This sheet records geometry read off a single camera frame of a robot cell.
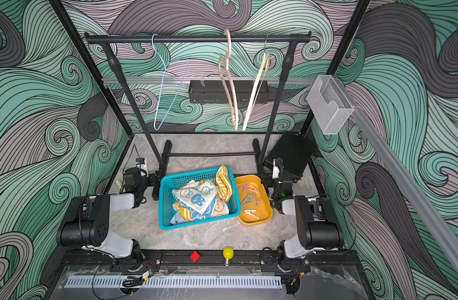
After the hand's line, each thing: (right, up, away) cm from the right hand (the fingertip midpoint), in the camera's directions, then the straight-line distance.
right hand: (271, 169), depth 93 cm
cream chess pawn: (-78, -7, 0) cm, 78 cm away
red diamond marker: (-36, -32, -20) cm, 52 cm away
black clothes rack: (-58, +4, +5) cm, 58 cm away
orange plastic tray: (-9, -15, -4) cm, 18 cm away
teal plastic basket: (-51, -6, -4) cm, 52 cm away
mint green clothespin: (-12, -13, -3) cm, 18 cm away
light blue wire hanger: (-60, +43, +11) cm, 75 cm away
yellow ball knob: (-22, -31, -21) cm, 43 cm away
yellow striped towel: (-24, -8, -8) cm, 26 cm away
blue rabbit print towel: (-35, -10, -16) cm, 39 cm away
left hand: (-62, 0, +1) cm, 62 cm away
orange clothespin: (-10, -9, +2) cm, 14 cm away
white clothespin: (-12, -19, -8) cm, 24 cm away
